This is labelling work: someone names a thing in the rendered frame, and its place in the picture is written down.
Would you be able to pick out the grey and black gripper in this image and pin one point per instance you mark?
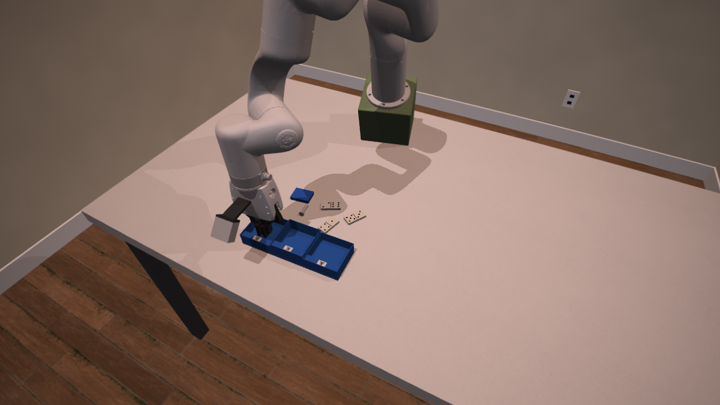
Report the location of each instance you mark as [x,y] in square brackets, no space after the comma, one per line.
[263,210]

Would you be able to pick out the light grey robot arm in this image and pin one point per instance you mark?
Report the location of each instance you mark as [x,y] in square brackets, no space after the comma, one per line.
[286,39]

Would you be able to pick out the blue rack of bins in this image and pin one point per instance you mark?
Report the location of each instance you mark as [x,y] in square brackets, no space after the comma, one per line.
[302,245]

